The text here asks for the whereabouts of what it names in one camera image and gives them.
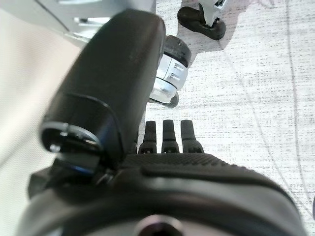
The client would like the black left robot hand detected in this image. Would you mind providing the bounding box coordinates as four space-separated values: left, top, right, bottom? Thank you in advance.
14 8 308 236

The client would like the grey striped rug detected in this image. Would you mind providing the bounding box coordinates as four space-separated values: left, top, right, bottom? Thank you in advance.
145 0 315 236

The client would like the robot left leg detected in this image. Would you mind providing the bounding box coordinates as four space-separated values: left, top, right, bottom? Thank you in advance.
36 0 192 109

